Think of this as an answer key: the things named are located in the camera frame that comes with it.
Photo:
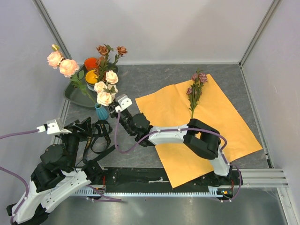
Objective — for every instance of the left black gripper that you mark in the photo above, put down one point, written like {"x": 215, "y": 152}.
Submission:
{"x": 83, "y": 135}

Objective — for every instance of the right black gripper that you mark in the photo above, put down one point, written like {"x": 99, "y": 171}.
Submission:
{"x": 112, "y": 110}

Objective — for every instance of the cream white rose stem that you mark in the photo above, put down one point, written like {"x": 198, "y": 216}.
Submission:
{"x": 107, "y": 90}

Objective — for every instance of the brown rose stem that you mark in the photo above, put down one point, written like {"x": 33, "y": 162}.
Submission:
{"x": 108, "y": 60}

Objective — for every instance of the peach pink rose stem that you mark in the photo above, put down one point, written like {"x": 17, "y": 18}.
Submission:
{"x": 69, "y": 68}

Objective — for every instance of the orange wrapping paper sheet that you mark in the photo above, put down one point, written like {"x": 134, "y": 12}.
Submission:
{"x": 169, "y": 107}

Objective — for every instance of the mauve purple rose stem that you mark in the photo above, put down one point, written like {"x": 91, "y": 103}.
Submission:
{"x": 195, "y": 90}

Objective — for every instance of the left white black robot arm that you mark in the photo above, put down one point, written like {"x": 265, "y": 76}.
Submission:
{"x": 52, "y": 180}

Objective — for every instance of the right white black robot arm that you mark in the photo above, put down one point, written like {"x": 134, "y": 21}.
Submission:
{"x": 203, "y": 140}

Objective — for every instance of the blue ribbed vase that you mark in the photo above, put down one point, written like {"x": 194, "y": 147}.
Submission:
{"x": 101, "y": 112}

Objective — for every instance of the grey green plastic tray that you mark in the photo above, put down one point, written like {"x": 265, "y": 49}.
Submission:
{"x": 74, "y": 95}

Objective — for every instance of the white plate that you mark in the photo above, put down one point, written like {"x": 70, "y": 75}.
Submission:
{"x": 90, "y": 87}

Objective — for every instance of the dark grey bowl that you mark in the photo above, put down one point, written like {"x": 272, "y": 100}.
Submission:
{"x": 90, "y": 85}

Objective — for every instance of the orange bowl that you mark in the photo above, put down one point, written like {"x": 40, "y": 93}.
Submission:
{"x": 91, "y": 77}

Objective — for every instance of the orange plastic cup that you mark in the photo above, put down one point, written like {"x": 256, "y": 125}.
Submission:
{"x": 91, "y": 63}

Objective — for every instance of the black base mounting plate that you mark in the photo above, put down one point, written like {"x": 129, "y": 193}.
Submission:
{"x": 120, "y": 175}

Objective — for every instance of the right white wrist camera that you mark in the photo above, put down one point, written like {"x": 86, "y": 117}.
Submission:
{"x": 123, "y": 102}

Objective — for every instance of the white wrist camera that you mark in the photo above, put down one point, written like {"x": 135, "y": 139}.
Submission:
{"x": 53, "y": 127}
{"x": 123, "y": 102}

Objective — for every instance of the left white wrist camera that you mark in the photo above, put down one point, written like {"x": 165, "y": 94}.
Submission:
{"x": 53, "y": 127}

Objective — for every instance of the left aluminium frame post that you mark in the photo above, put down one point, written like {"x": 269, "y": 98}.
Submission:
{"x": 52, "y": 28}

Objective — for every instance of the aluminium frame post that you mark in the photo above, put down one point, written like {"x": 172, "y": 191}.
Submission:
{"x": 262, "y": 26}
{"x": 52, "y": 28}

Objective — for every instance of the grey slotted cable duct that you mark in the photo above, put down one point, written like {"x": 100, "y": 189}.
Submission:
{"x": 210, "y": 192}

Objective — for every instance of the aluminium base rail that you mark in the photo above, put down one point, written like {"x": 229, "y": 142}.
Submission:
{"x": 264, "y": 178}

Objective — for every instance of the right aluminium frame post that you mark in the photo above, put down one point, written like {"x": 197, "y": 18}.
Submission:
{"x": 262, "y": 26}

